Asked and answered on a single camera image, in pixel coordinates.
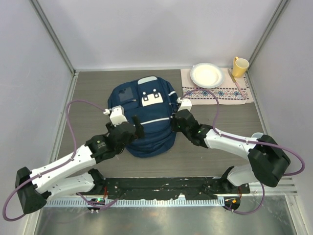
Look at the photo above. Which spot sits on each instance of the pink handled knife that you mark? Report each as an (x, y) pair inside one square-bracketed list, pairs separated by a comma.
[(236, 83)]

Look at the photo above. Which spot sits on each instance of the aluminium front rail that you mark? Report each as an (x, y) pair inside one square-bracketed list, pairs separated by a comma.
[(286, 186)]

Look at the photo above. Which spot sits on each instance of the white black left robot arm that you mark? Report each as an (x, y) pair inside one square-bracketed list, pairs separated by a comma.
[(38, 186)]

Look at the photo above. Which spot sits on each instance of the navy blue student backpack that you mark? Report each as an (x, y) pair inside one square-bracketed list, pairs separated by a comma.
[(154, 101)]

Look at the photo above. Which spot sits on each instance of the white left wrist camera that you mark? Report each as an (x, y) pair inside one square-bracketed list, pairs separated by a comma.
[(116, 115)]

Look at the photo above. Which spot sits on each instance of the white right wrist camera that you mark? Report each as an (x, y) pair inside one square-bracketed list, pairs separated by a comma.
[(184, 104)]

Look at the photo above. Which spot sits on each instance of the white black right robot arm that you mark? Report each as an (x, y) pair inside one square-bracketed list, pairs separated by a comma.
[(267, 162)]

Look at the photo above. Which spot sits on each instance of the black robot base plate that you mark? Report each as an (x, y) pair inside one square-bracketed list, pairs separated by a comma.
[(193, 188)]

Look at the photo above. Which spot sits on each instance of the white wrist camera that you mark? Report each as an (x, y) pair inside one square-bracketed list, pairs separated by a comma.
[(184, 104), (116, 115)]

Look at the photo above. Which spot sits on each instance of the patterned white placemat cloth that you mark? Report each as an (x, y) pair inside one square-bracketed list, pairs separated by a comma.
[(227, 93)]

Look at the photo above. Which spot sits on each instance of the pale blue mug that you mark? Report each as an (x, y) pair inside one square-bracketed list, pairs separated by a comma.
[(258, 136)]

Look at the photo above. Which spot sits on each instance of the yellow mug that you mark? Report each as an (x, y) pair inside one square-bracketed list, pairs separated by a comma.
[(240, 65)]

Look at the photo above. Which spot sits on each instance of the white paper plate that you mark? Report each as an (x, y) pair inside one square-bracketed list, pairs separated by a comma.
[(207, 75)]

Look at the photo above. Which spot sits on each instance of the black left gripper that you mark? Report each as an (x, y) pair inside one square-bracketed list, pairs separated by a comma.
[(139, 132)]

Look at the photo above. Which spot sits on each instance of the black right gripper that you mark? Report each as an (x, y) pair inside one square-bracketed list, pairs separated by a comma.
[(175, 128)]

